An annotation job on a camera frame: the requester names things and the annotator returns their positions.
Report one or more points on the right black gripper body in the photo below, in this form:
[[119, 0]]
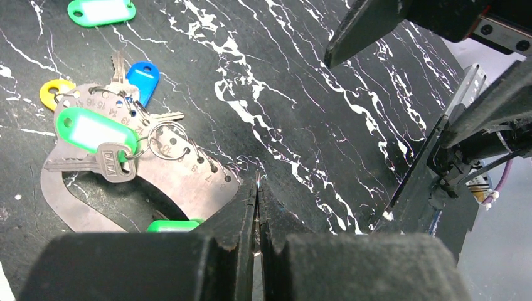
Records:
[[504, 26]]

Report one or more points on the large silver carabiner keyring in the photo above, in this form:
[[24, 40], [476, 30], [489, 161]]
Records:
[[198, 184]]

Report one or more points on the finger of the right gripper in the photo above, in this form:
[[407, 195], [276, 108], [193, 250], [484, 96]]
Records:
[[366, 22], [507, 99]]

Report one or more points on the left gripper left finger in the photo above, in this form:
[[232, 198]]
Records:
[[212, 262]]

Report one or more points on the blue key tag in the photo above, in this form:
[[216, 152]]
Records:
[[138, 84]]

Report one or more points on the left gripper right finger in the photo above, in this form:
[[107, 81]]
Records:
[[299, 264]]

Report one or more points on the yellow key tag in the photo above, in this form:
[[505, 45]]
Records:
[[51, 91]]

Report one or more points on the green key tag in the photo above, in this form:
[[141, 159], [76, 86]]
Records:
[[163, 226], [89, 13], [89, 141]]

